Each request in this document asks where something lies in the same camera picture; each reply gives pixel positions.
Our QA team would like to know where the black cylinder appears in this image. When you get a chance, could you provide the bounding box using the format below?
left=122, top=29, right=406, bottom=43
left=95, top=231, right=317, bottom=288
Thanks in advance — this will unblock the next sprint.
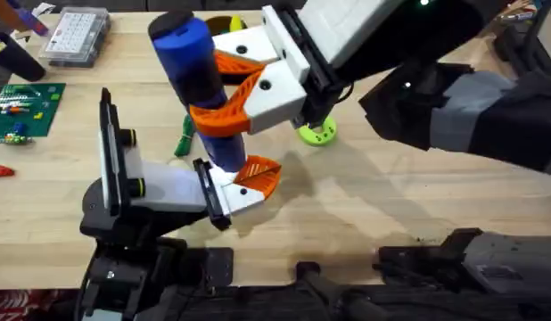
left=0, top=30, right=47, bottom=84

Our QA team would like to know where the red patterned cloth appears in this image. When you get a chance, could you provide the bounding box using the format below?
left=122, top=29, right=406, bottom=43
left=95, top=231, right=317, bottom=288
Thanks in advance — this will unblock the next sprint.
left=0, top=288, right=83, bottom=321

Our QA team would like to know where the purple tool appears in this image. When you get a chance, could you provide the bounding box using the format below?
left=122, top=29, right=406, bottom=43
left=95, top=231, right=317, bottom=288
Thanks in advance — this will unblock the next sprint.
left=6, top=0, right=51, bottom=37

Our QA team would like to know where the green board with toy blocks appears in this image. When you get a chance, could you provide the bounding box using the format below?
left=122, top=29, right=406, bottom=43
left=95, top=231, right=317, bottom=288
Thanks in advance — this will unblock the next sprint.
left=0, top=82, right=67, bottom=146

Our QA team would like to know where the black rail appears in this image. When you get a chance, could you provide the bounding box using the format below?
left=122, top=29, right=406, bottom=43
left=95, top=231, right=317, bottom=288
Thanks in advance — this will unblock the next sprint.
left=168, top=261, right=551, bottom=321

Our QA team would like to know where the clear plastic parts box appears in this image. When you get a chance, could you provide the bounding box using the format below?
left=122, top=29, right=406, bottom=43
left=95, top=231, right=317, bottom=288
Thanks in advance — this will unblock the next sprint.
left=37, top=5, right=112, bottom=70

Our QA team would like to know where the green disc with holes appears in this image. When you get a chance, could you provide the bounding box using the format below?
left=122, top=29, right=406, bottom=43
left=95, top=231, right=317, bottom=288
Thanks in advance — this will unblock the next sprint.
left=297, top=114, right=339, bottom=148

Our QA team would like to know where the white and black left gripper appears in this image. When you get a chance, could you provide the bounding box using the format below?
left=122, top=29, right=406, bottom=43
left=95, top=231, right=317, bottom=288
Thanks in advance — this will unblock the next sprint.
left=78, top=149, right=283, bottom=249

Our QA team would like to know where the blue electric screwdriver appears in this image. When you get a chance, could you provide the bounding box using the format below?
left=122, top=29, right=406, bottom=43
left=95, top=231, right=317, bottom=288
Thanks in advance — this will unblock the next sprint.
left=147, top=10, right=249, bottom=174

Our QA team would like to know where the black upright left wrist plate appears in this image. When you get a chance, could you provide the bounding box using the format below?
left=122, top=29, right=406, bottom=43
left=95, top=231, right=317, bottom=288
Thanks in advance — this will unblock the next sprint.
left=98, top=86, right=126, bottom=218

